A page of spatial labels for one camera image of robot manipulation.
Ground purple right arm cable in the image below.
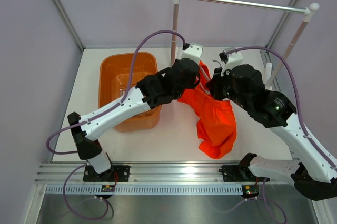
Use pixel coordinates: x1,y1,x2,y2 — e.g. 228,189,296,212
207,46,337,224

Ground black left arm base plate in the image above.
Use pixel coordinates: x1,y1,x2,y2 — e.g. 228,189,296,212
83,165,130,182

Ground white and metal clothes rack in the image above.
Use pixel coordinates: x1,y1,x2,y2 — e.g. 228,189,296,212
168,0,320,90

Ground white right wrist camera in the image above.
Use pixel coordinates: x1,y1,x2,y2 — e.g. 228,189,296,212
219,47,243,76

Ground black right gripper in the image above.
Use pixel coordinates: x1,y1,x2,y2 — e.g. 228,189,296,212
206,66,251,111

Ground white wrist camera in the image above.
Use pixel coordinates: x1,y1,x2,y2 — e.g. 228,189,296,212
219,47,243,76
177,43,203,65

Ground white slotted cable duct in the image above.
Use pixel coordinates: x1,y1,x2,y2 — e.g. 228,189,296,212
46,184,243,195

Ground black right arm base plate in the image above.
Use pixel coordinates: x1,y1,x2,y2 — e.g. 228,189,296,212
218,165,252,182

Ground orange plastic basket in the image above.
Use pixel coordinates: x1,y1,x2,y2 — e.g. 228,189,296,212
98,52,161,133

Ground orange shorts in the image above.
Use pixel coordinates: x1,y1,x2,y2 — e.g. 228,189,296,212
176,59,237,159

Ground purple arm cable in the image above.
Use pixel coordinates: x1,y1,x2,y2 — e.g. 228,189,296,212
207,46,337,224
46,29,189,221

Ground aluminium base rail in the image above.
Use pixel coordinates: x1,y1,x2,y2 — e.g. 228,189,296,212
34,162,321,184

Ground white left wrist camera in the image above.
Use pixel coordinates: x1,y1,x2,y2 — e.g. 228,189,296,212
177,43,203,65

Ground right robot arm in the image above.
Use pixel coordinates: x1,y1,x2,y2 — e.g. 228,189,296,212
206,64,336,201

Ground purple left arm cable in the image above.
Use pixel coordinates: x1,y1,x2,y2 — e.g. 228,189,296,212
46,29,189,221

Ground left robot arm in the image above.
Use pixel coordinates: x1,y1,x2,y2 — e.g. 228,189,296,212
67,58,200,182

